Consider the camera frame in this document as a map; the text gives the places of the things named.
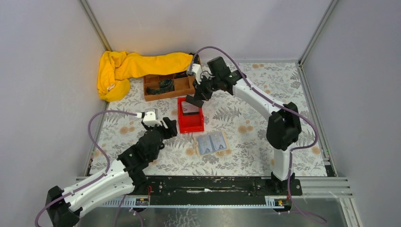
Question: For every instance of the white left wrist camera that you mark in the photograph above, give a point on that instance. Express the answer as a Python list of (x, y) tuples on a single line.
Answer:
[(149, 117)]

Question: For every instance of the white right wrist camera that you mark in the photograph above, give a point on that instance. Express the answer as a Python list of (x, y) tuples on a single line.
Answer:
[(196, 72)]

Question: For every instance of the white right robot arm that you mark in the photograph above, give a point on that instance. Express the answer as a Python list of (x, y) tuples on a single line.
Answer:
[(283, 120)]

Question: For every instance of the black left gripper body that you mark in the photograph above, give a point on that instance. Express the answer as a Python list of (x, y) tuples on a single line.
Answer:
[(167, 128)]

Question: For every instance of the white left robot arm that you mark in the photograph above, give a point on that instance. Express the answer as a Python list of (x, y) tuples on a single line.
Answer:
[(124, 175)]

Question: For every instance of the wooden compartment tray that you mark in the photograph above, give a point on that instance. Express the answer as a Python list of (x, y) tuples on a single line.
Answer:
[(167, 86)]

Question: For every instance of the black card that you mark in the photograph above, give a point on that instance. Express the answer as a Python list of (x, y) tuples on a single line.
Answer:
[(189, 109)]

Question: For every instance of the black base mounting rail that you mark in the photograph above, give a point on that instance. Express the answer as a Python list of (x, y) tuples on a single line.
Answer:
[(215, 190)]

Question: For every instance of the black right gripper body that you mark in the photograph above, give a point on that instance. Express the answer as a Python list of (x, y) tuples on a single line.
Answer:
[(202, 90)]

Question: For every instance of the red plastic bin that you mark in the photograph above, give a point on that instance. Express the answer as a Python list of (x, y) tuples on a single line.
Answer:
[(189, 123)]

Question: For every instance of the yellow cloth garment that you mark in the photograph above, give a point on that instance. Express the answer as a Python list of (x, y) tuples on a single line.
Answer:
[(116, 68)]

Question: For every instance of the beige card holder wallet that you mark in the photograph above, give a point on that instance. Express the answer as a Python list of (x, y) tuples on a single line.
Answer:
[(197, 151)]

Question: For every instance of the white VIP card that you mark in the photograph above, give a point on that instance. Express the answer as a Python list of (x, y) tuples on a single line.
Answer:
[(204, 145), (218, 141)]

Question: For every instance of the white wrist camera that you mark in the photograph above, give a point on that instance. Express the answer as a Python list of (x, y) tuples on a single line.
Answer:
[(196, 72), (149, 117)]

